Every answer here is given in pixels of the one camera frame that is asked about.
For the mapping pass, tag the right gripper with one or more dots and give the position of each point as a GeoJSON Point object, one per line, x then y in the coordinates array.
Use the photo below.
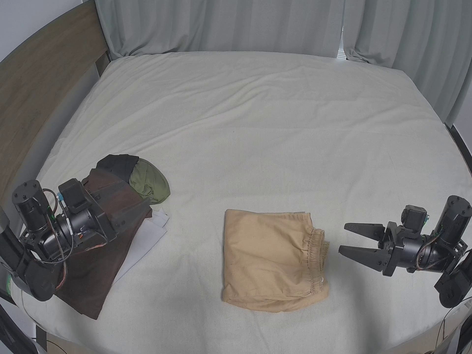
{"type": "Point", "coordinates": [403, 253]}

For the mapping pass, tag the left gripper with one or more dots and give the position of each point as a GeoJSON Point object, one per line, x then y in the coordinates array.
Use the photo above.
{"type": "Point", "coordinates": [92, 227]}

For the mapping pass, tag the tan shorts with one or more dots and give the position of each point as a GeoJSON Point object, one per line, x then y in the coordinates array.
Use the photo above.
{"type": "Point", "coordinates": [265, 256]}

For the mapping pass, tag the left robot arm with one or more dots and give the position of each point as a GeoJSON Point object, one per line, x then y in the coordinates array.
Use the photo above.
{"type": "Point", "coordinates": [29, 205]}

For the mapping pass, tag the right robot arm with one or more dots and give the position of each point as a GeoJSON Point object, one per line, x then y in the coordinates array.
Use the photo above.
{"type": "Point", "coordinates": [455, 216]}

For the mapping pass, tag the bed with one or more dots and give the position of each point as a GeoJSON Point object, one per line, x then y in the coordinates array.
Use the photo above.
{"type": "Point", "coordinates": [276, 124]}

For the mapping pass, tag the white garment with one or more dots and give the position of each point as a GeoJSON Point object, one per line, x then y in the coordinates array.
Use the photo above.
{"type": "Point", "coordinates": [147, 238]}

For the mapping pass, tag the green garment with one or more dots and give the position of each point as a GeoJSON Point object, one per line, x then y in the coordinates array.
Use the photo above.
{"type": "Point", "coordinates": [155, 183]}

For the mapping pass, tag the black garment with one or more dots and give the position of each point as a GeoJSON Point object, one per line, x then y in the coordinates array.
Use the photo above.
{"type": "Point", "coordinates": [114, 164]}

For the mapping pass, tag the brown garment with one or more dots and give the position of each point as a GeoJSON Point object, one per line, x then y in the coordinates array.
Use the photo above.
{"type": "Point", "coordinates": [96, 275]}

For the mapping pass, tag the grey-green curtain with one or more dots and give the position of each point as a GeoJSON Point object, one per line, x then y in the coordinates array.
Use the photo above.
{"type": "Point", "coordinates": [405, 20]}
{"type": "Point", "coordinates": [221, 13]}

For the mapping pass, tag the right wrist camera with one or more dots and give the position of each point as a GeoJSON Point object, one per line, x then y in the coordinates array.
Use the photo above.
{"type": "Point", "coordinates": [415, 216]}

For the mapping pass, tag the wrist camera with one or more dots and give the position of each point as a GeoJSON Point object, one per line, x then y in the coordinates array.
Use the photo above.
{"type": "Point", "coordinates": [72, 194]}
{"type": "Point", "coordinates": [415, 216]}

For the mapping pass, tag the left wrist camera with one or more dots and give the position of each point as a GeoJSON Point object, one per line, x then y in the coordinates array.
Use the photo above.
{"type": "Point", "coordinates": [72, 194]}

